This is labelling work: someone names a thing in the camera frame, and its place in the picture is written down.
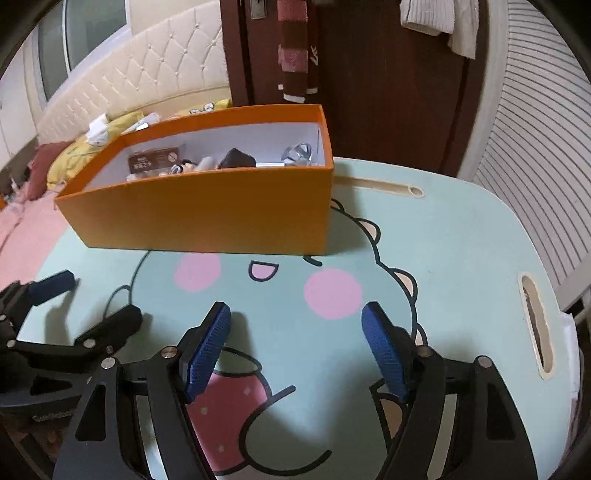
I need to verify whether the white ribbed closet door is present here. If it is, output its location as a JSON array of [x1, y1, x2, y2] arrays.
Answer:
[[459, 1, 590, 309]]

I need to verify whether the white charger box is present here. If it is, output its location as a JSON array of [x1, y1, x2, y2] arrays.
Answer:
[[86, 114, 109, 147]]

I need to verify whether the silver door handle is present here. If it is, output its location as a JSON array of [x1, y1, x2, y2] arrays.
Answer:
[[249, 0, 267, 20]]

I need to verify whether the window with grey glass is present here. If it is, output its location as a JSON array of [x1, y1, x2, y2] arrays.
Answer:
[[32, 0, 131, 107]]

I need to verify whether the yellow pillow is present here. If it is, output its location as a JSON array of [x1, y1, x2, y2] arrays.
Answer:
[[46, 98, 232, 190]]

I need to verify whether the dark brown wooden door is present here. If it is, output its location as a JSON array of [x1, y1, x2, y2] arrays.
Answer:
[[218, 0, 484, 179]]

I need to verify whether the orange cardboard box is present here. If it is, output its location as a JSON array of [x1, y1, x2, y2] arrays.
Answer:
[[56, 104, 335, 255]]

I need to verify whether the brown card deck box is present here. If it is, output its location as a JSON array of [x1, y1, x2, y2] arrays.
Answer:
[[128, 146, 184, 174]]

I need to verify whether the striped maroon pink scarf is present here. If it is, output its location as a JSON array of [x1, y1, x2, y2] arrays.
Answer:
[[277, 0, 320, 104]]

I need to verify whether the black box with red character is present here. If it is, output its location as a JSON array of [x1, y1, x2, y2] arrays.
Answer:
[[217, 148, 256, 169]]

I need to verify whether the pink bed blanket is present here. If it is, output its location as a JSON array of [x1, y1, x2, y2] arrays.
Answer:
[[0, 185, 68, 288]]

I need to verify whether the white tube bottle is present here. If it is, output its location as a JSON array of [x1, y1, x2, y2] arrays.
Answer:
[[255, 160, 297, 169]]

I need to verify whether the cream tufted headboard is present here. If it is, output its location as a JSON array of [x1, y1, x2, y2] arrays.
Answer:
[[36, 1, 231, 143]]

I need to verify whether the white knit garment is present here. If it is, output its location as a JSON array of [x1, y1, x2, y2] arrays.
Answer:
[[400, 0, 480, 60]]

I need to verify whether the round silver tin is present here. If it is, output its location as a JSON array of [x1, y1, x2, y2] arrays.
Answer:
[[281, 142, 314, 166]]

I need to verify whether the dark red pillow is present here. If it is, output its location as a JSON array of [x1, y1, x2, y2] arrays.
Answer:
[[26, 141, 72, 201]]

